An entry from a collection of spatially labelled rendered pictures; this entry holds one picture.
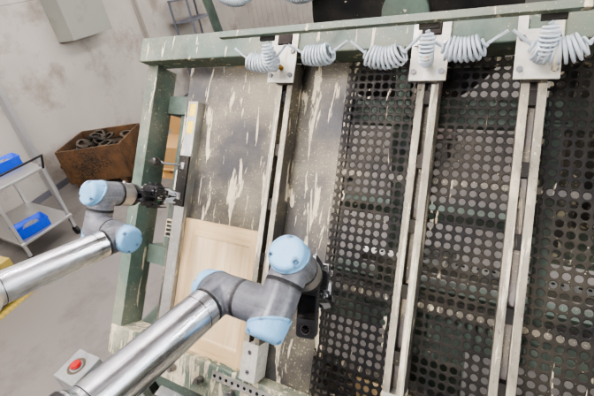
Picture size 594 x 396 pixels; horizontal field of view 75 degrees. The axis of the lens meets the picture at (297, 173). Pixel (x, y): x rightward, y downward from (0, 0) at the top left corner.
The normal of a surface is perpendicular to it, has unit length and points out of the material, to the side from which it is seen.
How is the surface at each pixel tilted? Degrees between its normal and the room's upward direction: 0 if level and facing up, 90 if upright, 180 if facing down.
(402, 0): 90
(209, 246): 54
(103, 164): 90
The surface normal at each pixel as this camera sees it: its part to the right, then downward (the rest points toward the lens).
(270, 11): -0.26, 0.52
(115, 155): -0.03, 0.50
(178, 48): -0.45, -0.09
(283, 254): -0.26, -0.52
